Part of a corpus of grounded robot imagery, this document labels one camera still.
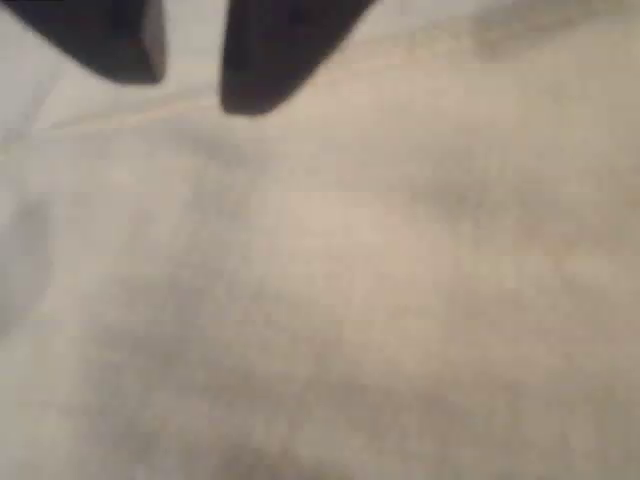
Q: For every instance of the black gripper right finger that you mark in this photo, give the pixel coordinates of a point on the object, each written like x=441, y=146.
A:
x=270, y=55

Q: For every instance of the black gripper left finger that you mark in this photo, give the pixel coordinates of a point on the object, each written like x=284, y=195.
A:
x=105, y=40

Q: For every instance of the white cloth with striped border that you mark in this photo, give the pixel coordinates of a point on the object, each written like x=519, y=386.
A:
x=350, y=280

